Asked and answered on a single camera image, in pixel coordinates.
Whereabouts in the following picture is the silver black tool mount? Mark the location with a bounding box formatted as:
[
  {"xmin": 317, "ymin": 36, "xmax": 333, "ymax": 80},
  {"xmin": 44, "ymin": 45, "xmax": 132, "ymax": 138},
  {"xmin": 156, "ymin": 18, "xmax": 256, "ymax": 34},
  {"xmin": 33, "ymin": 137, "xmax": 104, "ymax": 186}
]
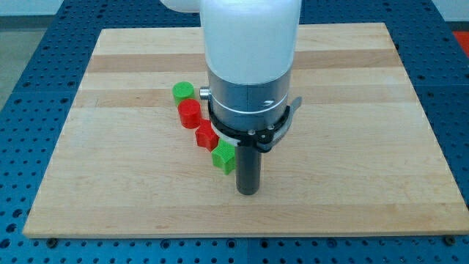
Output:
[{"xmin": 200, "ymin": 70, "xmax": 302, "ymax": 153}]

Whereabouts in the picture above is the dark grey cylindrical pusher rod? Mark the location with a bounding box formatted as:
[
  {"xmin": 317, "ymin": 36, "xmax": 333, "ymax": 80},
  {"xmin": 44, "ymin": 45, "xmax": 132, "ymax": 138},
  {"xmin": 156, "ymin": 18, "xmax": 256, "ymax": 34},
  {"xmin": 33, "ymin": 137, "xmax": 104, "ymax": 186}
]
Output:
[{"xmin": 234, "ymin": 146, "xmax": 262, "ymax": 195}]

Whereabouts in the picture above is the green star block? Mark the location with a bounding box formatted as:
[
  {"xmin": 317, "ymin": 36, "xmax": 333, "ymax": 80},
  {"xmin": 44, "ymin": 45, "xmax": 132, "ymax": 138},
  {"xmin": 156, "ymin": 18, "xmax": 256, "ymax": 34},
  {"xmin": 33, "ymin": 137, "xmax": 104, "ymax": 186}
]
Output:
[{"xmin": 211, "ymin": 139, "xmax": 236, "ymax": 175}]

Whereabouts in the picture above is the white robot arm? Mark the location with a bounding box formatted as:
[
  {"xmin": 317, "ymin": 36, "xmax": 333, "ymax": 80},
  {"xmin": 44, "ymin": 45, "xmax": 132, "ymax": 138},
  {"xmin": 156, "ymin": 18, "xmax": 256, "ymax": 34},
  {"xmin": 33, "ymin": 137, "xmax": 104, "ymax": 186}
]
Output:
[{"xmin": 161, "ymin": 0, "xmax": 302, "ymax": 195}]

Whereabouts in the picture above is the red star block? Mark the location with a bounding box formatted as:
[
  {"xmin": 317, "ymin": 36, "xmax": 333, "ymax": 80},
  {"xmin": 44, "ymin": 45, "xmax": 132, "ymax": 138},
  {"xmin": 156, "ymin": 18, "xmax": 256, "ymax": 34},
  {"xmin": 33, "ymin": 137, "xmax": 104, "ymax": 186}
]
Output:
[{"xmin": 195, "ymin": 119, "xmax": 219, "ymax": 152}]

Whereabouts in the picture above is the red cylinder block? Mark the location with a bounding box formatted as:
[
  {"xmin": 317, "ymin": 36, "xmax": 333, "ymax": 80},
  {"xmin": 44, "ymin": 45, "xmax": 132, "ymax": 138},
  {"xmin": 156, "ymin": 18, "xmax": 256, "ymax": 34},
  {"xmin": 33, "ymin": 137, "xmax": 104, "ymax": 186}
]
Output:
[{"xmin": 177, "ymin": 99, "xmax": 202, "ymax": 129}]

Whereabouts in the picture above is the green cylinder block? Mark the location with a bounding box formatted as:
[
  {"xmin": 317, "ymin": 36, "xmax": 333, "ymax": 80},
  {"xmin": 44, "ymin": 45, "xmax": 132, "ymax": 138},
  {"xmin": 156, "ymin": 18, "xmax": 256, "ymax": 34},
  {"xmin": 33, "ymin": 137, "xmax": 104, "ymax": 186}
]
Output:
[{"xmin": 171, "ymin": 81, "xmax": 195, "ymax": 106}]

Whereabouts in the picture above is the wooden board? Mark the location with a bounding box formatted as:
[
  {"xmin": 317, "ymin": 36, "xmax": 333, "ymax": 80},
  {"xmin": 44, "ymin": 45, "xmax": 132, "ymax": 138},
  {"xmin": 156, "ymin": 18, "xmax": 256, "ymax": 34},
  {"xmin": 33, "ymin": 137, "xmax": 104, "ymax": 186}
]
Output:
[{"xmin": 23, "ymin": 23, "xmax": 468, "ymax": 238}]

